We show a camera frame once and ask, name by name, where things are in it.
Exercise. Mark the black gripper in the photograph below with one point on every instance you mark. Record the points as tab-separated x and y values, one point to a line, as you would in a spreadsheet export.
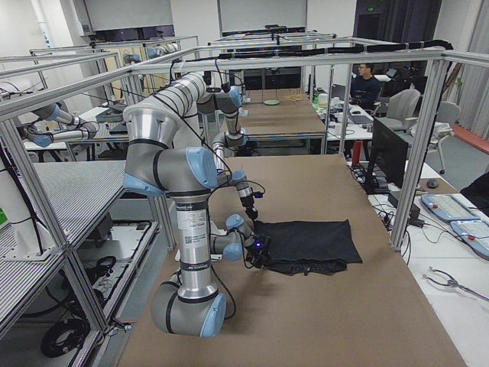
255	254
250	211

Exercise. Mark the black printed t-shirt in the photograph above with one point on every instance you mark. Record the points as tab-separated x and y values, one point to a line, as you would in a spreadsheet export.
304	247

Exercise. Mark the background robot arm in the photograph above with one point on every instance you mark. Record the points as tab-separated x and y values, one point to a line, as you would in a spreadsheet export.
53	123

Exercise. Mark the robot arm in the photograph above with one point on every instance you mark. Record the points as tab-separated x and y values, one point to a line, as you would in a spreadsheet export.
190	303
229	104

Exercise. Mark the green plate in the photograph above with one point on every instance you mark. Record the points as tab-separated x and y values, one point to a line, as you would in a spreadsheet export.
271	102

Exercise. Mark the black Huawei monitor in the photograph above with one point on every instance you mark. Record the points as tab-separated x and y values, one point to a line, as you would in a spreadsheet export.
388	153

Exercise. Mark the man at far desk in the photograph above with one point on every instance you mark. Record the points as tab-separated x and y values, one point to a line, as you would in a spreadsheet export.
365	87

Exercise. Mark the grey striped work table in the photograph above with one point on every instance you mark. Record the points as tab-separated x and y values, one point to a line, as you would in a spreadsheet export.
43	227

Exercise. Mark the grey office chair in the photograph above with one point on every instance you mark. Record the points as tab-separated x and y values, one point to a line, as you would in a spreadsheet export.
400	111

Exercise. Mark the grabber reach tool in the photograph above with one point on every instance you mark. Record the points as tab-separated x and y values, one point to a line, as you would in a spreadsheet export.
451	282

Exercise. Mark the teach pendant tablet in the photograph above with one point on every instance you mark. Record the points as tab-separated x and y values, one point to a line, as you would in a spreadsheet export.
475	234
448	208

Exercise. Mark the aluminium frame post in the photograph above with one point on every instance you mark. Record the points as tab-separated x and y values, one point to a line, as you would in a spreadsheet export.
427	115

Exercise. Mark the overhead aluminium frame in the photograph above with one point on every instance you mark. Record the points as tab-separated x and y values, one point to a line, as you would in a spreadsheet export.
253	55

